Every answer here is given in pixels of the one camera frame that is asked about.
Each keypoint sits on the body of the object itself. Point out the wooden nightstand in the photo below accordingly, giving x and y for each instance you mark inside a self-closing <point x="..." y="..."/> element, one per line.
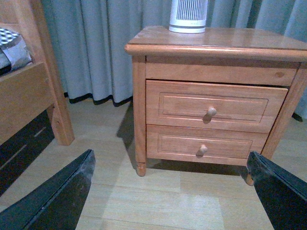
<point x="248" y="57"/>

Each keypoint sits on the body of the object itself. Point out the patterned grey bedding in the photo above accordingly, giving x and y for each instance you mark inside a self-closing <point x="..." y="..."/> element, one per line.
<point x="14" y="53"/>

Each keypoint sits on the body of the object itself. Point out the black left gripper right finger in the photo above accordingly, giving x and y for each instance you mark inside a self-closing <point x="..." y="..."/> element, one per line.
<point x="282" y="194"/>

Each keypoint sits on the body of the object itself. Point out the grey-blue curtain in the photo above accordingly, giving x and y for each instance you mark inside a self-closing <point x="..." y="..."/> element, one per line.
<point x="89" y="36"/>

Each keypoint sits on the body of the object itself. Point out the wooden drawer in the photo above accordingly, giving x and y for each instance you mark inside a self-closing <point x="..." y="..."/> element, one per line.
<point x="213" y="106"/>
<point x="197" y="144"/>

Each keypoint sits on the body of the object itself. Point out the wooden bed frame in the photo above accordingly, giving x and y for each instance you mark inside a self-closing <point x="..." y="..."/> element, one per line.
<point x="27" y="92"/>

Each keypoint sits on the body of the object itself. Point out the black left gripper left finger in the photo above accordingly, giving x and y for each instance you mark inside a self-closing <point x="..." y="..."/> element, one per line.
<point x="57" y="203"/>

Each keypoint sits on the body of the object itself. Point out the white slatted air purifier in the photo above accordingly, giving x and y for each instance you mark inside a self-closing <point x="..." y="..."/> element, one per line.
<point x="188" y="16"/>

